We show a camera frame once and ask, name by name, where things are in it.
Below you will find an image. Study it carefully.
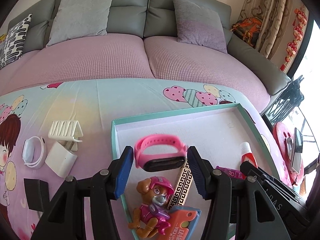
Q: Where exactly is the white power adapter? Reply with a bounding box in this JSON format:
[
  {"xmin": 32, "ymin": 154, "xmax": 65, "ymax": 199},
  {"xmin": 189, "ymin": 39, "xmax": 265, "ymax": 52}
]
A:
[{"xmin": 45, "ymin": 141, "xmax": 78, "ymax": 178}]

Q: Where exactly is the tablet on stool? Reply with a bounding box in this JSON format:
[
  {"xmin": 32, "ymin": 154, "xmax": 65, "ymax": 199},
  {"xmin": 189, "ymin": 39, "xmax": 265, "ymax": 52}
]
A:
[{"xmin": 290, "ymin": 128, "xmax": 303, "ymax": 173}]

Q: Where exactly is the teal shallow cardboard tray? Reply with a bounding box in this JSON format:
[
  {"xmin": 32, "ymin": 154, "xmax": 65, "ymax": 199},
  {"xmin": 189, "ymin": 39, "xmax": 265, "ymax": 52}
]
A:
[{"xmin": 111, "ymin": 102, "xmax": 287, "ymax": 240}]

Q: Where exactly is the patterned beige curtain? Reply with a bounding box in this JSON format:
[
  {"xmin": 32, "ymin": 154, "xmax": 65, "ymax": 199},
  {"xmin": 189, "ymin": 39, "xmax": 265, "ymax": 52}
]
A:
[{"xmin": 238, "ymin": 0, "xmax": 293, "ymax": 60}]

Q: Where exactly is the pink smart watch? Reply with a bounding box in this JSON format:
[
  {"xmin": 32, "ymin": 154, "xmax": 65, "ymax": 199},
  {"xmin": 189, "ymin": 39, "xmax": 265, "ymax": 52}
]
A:
[{"xmin": 134, "ymin": 134, "xmax": 188, "ymax": 172}]

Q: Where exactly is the red round stool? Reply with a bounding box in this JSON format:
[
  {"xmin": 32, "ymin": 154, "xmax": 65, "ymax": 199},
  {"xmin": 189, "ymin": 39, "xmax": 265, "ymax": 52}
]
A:
[{"xmin": 272, "ymin": 122, "xmax": 304, "ymax": 186}]

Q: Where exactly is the orange decorative ornament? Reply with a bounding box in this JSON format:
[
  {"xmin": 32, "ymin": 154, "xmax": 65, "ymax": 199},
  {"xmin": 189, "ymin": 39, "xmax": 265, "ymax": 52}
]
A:
[{"xmin": 230, "ymin": 17, "xmax": 263, "ymax": 48}]

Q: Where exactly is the gold patterned lighter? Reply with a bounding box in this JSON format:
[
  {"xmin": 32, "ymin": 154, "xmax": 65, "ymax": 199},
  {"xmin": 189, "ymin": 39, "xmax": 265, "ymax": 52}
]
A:
[{"xmin": 167, "ymin": 160, "xmax": 193, "ymax": 210}]

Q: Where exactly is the red white glue bottle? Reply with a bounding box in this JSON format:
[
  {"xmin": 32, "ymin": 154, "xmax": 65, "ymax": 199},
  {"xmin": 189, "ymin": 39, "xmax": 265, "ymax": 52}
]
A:
[{"xmin": 240, "ymin": 142, "xmax": 258, "ymax": 168}]

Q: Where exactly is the white smart band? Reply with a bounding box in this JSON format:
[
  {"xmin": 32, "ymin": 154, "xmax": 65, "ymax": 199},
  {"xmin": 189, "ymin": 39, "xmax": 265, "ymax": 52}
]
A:
[{"xmin": 22, "ymin": 136, "xmax": 47, "ymax": 170}]

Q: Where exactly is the pink brown puppy figure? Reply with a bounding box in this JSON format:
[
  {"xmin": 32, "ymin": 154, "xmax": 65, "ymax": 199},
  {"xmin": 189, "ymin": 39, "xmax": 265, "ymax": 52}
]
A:
[{"xmin": 128, "ymin": 176, "xmax": 174, "ymax": 238}]

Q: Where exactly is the grey sofa with pink cover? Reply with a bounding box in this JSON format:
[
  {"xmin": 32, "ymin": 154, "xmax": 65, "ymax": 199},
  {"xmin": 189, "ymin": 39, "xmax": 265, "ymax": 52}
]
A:
[{"xmin": 1, "ymin": 0, "xmax": 290, "ymax": 112}]

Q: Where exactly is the cartoon couple printed blanket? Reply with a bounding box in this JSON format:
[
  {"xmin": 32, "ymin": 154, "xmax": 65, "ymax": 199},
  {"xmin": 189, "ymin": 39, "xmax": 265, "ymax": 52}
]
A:
[{"xmin": 1, "ymin": 79, "xmax": 280, "ymax": 239}]

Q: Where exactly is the grey purple cushion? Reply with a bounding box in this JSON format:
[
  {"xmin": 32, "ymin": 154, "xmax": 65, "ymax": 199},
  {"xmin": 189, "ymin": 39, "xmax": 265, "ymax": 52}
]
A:
[{"xmin": 172, "ymin": 0, "xmax": 227, "ymax": 53}]

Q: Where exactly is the cream plastic hair claw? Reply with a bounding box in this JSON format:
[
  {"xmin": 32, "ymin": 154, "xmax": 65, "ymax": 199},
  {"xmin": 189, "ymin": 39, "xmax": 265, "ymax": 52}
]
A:
[{"xmin": 48, "ymin": 120, "xmax": 84, "ymax": 152}]

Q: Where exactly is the red hanging knot decoration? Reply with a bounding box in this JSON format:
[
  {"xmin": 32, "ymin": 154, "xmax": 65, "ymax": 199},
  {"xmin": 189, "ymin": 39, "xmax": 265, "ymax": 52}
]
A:
[{"xmin": 280, "ymin": 5, "xmax": 308, "ymax": 73}]

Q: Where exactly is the black white patterned cushion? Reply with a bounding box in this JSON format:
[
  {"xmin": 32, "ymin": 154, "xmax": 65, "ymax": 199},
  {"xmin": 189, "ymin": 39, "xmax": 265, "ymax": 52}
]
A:
[{"xmin": 1, "ymin": 14, "xmax": 32, "ymax": 69}]

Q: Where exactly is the black power adapter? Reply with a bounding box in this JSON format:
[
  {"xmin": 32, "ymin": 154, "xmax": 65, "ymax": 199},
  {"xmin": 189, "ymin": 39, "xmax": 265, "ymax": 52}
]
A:
[{"xmin": 23, "ymin": 178, "xmax": 50, "ymax": 212}]

